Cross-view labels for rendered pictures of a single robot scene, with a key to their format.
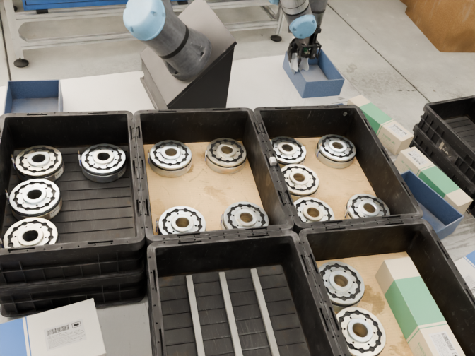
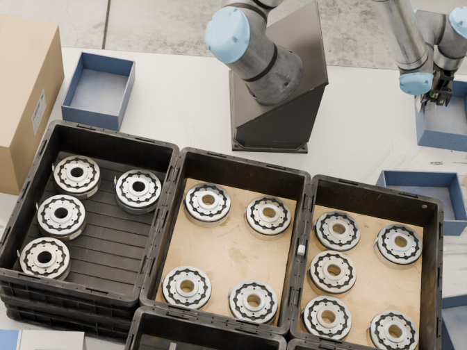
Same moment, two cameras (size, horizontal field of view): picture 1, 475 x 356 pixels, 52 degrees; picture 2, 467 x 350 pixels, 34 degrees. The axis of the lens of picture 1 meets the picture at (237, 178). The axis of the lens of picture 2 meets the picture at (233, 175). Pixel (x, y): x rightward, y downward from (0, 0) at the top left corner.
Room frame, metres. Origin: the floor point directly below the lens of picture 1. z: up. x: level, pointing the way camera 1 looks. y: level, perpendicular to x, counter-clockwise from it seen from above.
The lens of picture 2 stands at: (0.01, -0.21, 2.29)
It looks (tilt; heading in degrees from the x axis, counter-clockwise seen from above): 55 degrees down; 21
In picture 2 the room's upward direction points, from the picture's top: 10 degrees clockwise
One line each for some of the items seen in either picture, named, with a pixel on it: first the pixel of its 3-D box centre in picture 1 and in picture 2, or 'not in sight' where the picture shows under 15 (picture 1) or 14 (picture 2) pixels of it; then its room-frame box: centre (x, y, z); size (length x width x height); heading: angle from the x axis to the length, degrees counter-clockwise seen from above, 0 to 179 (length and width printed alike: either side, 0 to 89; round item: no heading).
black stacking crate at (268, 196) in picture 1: (205, 183); (228, 248); (0.78, 0.07, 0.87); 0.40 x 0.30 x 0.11; 19
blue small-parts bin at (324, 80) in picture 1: (312, 73); (445, 113); (1.55, -0.20, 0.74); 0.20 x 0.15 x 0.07; 25
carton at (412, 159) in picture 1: (430, 181); not in sight; (1.08, -0.57, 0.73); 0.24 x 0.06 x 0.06; 36
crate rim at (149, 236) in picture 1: (206, 167); (230, 236); (0.78, 0.07, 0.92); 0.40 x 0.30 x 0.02; 19
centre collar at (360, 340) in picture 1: (359, 330); not in sight; (0.47, -0.28, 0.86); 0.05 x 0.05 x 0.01
